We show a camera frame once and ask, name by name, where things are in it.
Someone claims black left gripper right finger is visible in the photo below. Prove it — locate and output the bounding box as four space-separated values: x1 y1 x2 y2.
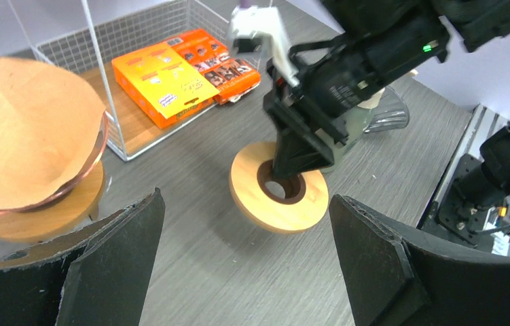
329 195 510 325

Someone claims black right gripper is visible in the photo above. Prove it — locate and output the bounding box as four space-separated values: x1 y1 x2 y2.
263 14 450 179

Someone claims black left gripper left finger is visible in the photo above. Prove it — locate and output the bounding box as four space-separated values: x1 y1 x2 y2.
0 189 166 325

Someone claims wooden ring holder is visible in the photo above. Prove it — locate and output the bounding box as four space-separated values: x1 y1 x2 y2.
229 141 329 234
0 162 106 243

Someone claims wooden ring holder front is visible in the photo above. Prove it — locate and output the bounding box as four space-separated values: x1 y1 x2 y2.
0 162 106 243

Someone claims dark transparent dripper cone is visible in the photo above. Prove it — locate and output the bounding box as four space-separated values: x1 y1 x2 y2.
363 87 410 134

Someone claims brown paper filter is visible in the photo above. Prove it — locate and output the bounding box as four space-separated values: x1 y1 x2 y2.
0 57 105 210

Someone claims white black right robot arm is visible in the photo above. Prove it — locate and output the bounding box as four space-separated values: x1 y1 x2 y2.
263 1 510 179

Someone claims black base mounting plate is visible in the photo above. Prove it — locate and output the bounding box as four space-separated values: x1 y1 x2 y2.
435 154 510 249

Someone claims orange printed snack box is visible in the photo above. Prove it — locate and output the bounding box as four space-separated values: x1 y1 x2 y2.
166 29 261 105

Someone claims white wire wooden shelf rack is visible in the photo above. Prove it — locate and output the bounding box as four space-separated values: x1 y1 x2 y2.
29 1 261 162

